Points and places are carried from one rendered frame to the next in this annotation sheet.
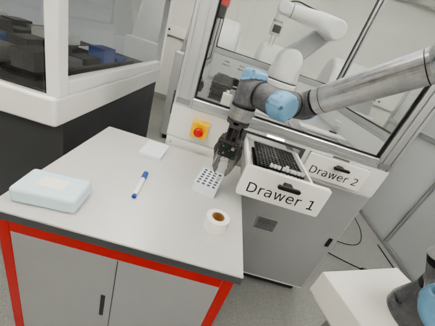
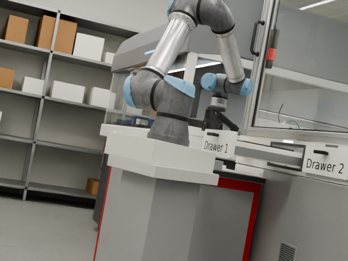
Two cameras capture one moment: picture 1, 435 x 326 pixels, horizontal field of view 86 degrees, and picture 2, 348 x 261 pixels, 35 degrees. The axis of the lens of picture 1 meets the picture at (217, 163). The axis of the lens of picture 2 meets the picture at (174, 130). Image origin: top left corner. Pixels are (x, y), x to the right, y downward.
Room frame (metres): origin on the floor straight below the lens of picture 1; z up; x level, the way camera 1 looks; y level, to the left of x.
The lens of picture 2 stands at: (-0.13, -2.41, 0.83)
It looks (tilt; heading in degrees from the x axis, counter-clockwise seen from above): 1 degrees up; 74
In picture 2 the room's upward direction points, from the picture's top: 10 degrees clockwise
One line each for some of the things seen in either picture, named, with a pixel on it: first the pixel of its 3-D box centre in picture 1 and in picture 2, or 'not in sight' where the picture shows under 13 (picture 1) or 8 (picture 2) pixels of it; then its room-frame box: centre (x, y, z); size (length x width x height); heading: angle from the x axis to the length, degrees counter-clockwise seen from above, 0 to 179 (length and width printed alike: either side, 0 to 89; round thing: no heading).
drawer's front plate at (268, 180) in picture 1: (282, 191); (218, 143); (0.68, -0.23, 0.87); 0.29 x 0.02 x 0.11; 94
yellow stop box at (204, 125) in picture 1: (199, 129); not in sight; (0.95, 0.12, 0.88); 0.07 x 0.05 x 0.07; 94
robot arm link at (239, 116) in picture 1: (241, 114); (218, 103); (0.72, -0.02, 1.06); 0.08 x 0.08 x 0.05
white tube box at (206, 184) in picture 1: (208, 181); (207, 162); (0.73, 0.01, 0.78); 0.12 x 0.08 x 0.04; 174
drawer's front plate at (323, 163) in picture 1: (334, 171); (327, 161); (1.02, -0.52, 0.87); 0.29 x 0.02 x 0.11; 94
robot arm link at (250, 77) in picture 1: (250, 89); (221, 86); (0.72, -0.02, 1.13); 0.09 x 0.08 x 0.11; 45
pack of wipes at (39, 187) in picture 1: (53, 189); not in sight; (0.44, 0.37, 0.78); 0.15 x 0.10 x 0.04; 99
